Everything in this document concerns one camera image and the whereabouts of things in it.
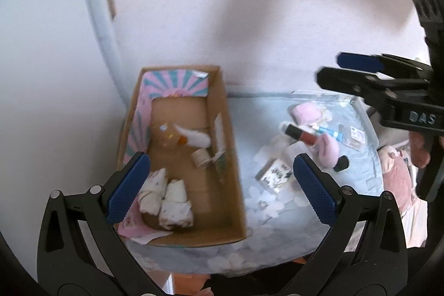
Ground clear toothpick box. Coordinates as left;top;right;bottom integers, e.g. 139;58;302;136
343;126;367;151

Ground blue white tube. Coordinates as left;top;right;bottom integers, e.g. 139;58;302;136
312;125;344;142

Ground pink fluffy sock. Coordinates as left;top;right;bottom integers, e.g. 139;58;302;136
291;102;333;125
317;134;339;168

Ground black round jar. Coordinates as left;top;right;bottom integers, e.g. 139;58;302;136
333;156;349;173

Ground white speckled sock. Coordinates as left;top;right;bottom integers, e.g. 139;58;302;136
159;179;194;230
138;168;167;216

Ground red lip gloss black cap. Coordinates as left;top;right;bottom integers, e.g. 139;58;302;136
284;124;317;146

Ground floral printed small box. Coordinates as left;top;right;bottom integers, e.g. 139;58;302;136
256;158;293;194

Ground beige tape roll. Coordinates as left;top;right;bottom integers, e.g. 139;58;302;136
190;148;212;169

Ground person right hand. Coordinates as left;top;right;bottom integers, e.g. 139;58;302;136
409;131;430;169

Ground pink plush pig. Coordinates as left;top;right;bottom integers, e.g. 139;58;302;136
378;146;415;216

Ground floral grey blue cloth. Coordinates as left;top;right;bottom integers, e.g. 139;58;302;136
125;93;383;276

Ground pink teal cardboard box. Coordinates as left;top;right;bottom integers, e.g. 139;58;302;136
117;65;246;247

